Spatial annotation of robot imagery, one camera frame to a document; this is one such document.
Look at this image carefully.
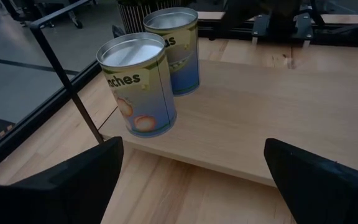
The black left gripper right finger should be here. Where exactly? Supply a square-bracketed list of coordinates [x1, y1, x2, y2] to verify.
[264, 138, 358, 224]

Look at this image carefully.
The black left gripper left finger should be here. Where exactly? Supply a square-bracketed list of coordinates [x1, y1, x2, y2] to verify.
[0, 136, 124, 224]

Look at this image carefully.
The tall peaches can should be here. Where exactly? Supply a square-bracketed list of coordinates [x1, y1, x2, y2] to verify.
[96, 32, 178, 139]

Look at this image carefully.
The tall peas can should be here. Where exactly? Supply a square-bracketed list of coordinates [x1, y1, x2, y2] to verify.
[142, 7, 201, 96]

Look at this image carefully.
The black aluminium table frame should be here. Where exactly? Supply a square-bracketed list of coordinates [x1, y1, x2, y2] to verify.
[0, 12, 358, 181]

